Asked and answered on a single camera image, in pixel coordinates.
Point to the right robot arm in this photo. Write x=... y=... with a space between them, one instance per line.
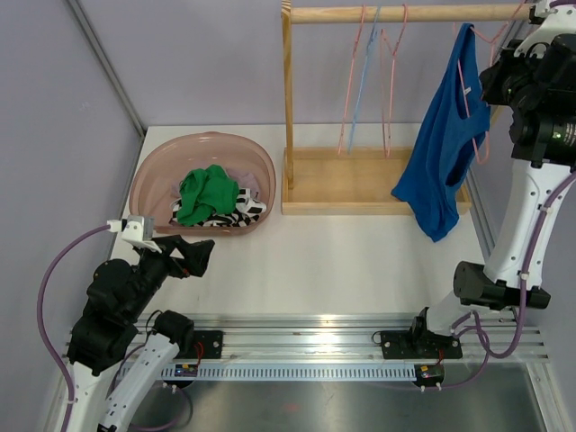
x=543 y=169

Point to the pink plastic basin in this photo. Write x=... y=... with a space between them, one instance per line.
x=155 y=184

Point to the pink tank top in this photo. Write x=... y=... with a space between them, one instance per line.
x=245 y=180

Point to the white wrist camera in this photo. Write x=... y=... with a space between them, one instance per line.
x=558 y=18
x=136 y=230

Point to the green tank top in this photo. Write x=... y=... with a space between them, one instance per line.
x=204 y=193

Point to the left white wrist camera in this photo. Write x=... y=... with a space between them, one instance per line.
x=136 y=230

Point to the black white striped tank top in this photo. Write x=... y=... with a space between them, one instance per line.
x=248 y=210

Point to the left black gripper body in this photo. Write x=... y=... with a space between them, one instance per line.
x=174 y=265

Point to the left corner aluminium post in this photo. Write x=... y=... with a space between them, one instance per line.
x=83 y=22

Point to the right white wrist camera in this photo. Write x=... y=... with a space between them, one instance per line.
x=558 y=18

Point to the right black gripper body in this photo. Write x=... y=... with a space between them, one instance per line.
x=512 y=83

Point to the wooden clothes rack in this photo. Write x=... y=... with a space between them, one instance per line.
x=318 y=181

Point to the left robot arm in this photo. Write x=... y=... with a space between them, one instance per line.
x=102 y=400

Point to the light blue wire hanger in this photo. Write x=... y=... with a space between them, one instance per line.
x=369 y=49

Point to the white slotted cable duct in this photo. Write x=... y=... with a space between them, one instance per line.
x=292 y=373

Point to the blue tank top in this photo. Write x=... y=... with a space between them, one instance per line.
x=454 y=125

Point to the aluminium rail frame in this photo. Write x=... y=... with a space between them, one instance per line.
x=328 y=338

